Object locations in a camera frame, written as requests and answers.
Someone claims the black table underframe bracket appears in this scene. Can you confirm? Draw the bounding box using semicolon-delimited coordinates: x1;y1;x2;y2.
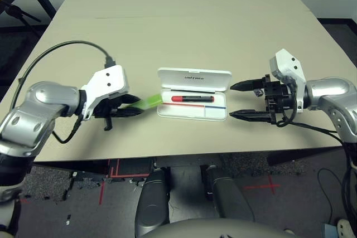
155;154;224;168

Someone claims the grey robot left leg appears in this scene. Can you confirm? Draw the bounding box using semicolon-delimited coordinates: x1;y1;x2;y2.
135;167;171;237

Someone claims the silver robot torso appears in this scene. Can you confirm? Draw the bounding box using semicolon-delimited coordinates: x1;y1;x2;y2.
141;217;303;238

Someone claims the white perforated shoe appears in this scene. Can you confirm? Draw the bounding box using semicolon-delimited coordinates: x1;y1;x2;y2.
336;218;357;238

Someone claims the grey robot right leg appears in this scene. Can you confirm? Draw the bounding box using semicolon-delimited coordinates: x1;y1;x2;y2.
202;164;256;222

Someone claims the thin black floor cable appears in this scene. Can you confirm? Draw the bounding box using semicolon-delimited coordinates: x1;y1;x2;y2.
317;167;348;222

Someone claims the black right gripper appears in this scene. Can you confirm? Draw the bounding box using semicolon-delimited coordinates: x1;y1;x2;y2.
229;74;298;125

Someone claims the thick black left camera cable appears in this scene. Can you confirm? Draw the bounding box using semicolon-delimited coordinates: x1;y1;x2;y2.
11;40;117;116

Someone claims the black table foot bar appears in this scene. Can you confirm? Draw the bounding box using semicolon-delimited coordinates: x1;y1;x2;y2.
267;148;344;166

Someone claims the small blue box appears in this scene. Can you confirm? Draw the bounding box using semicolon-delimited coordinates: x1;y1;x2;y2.
322;222;340;238

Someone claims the thin black left gripper cable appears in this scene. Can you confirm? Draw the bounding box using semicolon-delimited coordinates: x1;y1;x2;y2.
51;115;81;144

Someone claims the white plastic pencil case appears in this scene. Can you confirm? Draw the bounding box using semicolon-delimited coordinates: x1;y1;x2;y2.
156;67;233;122

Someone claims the black tripod stand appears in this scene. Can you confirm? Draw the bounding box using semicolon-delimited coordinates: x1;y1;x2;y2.
0;0;42;38

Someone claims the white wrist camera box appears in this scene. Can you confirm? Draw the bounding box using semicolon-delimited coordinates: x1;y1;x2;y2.
80;64;131;120
269;48;307;113

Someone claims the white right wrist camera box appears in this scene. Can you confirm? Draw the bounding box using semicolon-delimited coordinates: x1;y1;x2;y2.
269;48;307;113

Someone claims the green white eraser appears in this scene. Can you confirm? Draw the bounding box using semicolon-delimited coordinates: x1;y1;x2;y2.
127;94;163;112

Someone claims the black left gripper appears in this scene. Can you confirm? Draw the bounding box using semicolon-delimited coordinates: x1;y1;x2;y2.
94;94;144;132

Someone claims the grey robot leg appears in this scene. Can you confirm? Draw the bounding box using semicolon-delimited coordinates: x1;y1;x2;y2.
135;167;171;237
202;164;256;222

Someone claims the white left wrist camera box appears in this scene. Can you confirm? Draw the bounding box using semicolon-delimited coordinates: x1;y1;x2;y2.
80;64;131;120

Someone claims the red black marker pen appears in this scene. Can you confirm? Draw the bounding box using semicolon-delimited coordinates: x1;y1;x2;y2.
171;95;215;103

